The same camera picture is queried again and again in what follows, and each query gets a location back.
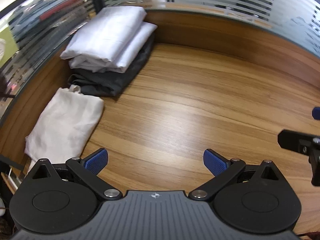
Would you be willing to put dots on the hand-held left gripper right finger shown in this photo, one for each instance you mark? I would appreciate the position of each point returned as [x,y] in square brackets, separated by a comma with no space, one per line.
[215,163]

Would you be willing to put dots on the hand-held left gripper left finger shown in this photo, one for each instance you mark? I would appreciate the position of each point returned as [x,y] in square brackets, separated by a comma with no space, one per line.
[96,162]

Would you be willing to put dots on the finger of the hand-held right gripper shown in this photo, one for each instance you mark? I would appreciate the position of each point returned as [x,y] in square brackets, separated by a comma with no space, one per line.
[295,140]
[316,113]

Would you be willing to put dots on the cream short-sleeved shirt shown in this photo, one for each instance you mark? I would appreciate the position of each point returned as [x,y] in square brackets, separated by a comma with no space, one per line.
[62,125]

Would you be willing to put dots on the dark grey folded garment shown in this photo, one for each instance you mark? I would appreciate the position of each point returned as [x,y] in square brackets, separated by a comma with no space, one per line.
[110,82]

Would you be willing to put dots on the dark red knitted garment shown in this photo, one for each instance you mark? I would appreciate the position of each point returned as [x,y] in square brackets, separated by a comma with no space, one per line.
[312,236]

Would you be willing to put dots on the small white folded cloth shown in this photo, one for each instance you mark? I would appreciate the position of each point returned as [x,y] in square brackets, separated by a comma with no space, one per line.
[132,50]

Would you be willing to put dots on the large white folded cloth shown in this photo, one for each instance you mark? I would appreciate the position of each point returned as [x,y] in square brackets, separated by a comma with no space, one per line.
[105,32]

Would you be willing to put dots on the green sticky note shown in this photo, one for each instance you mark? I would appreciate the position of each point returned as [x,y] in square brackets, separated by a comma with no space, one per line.
[10,41]

